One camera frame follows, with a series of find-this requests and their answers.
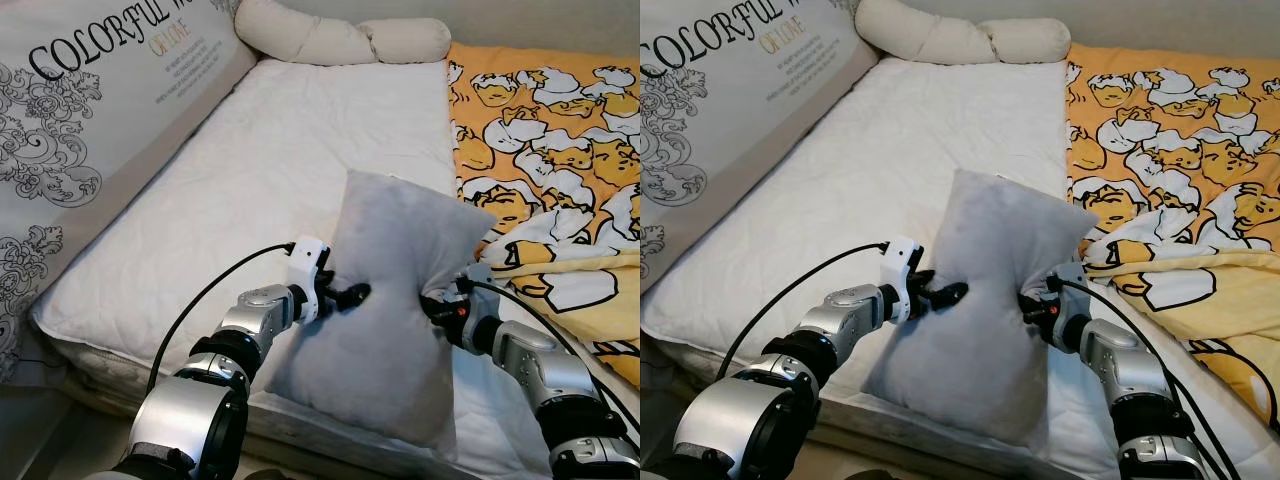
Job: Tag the yellow cartoon print blanket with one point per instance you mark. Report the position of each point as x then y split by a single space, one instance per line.
540 130
1170 140

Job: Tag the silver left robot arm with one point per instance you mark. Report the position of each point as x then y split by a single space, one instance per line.
180 420
720 430

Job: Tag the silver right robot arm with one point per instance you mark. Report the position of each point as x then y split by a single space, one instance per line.
530 360
1120 365

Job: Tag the white quilted bed mattress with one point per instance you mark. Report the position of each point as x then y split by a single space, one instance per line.
250 170
870 170

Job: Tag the cream bolster pillow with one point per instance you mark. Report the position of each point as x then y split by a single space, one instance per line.
950 40
330 40

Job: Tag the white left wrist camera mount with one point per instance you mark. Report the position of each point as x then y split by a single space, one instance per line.
305 262
905 258

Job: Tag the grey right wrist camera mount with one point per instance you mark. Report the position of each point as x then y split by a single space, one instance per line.
1072 282
478 277

